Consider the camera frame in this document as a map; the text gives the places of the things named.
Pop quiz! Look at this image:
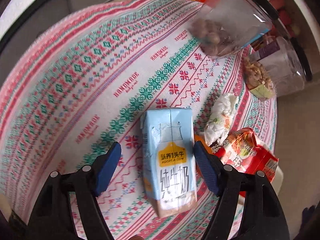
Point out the clear jar with cashews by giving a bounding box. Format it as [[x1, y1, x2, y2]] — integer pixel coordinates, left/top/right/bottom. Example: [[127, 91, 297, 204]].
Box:
[[242, 33, 313, 100]]

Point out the blue milk carton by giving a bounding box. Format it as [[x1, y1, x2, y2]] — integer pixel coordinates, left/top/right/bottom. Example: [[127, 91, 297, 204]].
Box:
[[140, 108, 197, 218]]

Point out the white trash bin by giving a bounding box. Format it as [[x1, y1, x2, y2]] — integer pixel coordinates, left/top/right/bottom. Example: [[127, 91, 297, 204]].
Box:
[[238, 166, 284, 205]]

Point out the crumpled white printed wrapper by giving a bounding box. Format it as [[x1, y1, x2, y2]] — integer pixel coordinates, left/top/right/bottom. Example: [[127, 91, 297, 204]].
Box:
[[203, 93, 239, 146]]

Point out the clear jar with dark nuts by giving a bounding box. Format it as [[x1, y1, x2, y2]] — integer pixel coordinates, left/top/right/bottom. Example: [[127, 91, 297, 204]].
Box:
[[189, 0, 279, 57]]

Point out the red snack bag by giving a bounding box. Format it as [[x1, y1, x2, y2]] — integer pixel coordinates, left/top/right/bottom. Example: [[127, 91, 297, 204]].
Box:
[[212, 128, 279, 182]]

